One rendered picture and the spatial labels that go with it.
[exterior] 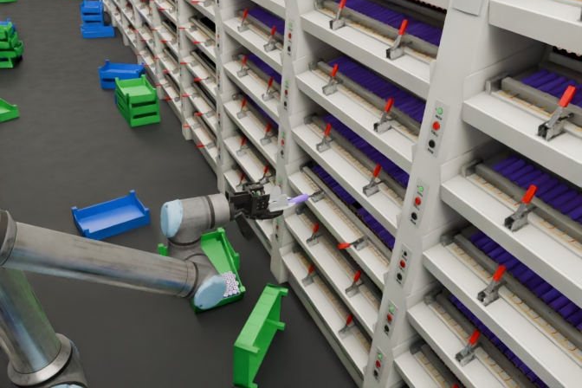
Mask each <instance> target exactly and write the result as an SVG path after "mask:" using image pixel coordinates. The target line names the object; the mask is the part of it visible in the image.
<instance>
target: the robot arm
mask: <svg viewBox="0 0 582 388"><path fill-rule="evenodd" d="M260 183H261V182H260V181H259V182H253V183H247V184H243V187H242V191H237V192H232V191H231V190H225V196H224V194H222V193H220V194H214V195H209V196H203V197H193V198H187V199H182V200H178V199H177V200H174V201H171V202H167V203H165V204H164V205H163V207H162V210H161V216H160V217H161V227H162V231H163V233H164V235H165V236H166V237H167V256H163V255H157V254H153V253H149V252H145V251H141V250H137V249H130V248H127V247H123V246H119V245H115V244H111V243H107V242H101V241H96V240H93V239H89V238H85V237H81V236H74V235H70V234H67V233H62V232H59V231H55V230H48V229H44V228H40V227H36V226H33V225H28V224H25V223H18V222H15V221H13V220H12V218H11V216H10V214H9V212H8V211H6V210H0V346H1V347H2V348H3V351H4V352H5V354H6V355H7V357H8V358H9V360H10V362H9V365H8V376H9V378H10V380H11V382H12V383H13V385H14V386H15V387H16V388H88V386H87V381H86V378H85V375H84V372H83V369H82V366H81V361H80V356H79V353H78V351H77V349H76V347H75V346H74V343H73V342H72V341H71V340H70V339H68V338H67V337H65V336H64V335H62V334H59V333H55V331H54V329H53V327H52V326H51V324H50V323H49V320H48V318H47V316H46V314H45V313H44V311H43V309H42V307H41V305H40V303H39V301H38V300H37V298H36V295H35V293H34V291H33V289H32V288H31V286H30V285H29V282H28V280H27V278H26V276H25V274H24V273H23V270H25V271H30V272H36V273H41V274H46V275H56V276H61V277H67V278H72V279H77V280H83V281H92V282H98V283H103V284H108V285H114V286H119V287H124V288H134V289H139V290H145V291H150V292H155V293H161V294H170V295H176V296H177V297H180V298H185V299H191V300H193V302H194V304H195V305H196V306H197V307H199V308H202V309H206V308H210V307H213V306H215V305H216V304H217V303H218V302H219V301H220V300H221V299H222V298H223V297H224V295H225V293H226V290H227V284H226V282H225V280H224V279H223V276H222V275H220V273H219V272H218V271H217V269H216V268H215V266H214V265H213V263H212V262H211V261H210V259H209V257H208V256H207V255H206V254H205V253H204V251H203V250H202V246H201V242H202V230H209V229H215V228H219V227H223V226H227V225H228V224H229V222H231V221H233V220H235V222H236V224H237V226H238V227H239V229H240V232H241V235H242V236H243V237H244V238H246V239H247V240H248V241H249V240H250V239H252V238H253V237H254V236H255V234H254V233H253V232H254V231H253V229H252V227H250V225H249V224H248V223H247V222H246V220H245V219H244V217H243V215H242V213H243V214H244V216H245V217H246V218H249V219H253V220H264V219H273V218H276V217H278V216H280V215H282V214H283V213H285V212H287V211H288V210H290V209H291V208H292V207H293V206H294V205H295V202H293V203H289V202H288V200H290V199H292V198H291V197H288V196H287V195H285V194H284V195H282V194H281V188H280V186H275V187H274V188H273V190H272V191H271V192H270V193H269V194H266V193H265V192H266V191H265V190H264V186H263V185H262V184H260ZM248 184H255V185H249V186H248ZM267 207H268V210H267ZM241 212H242V213H241Z"/></svg>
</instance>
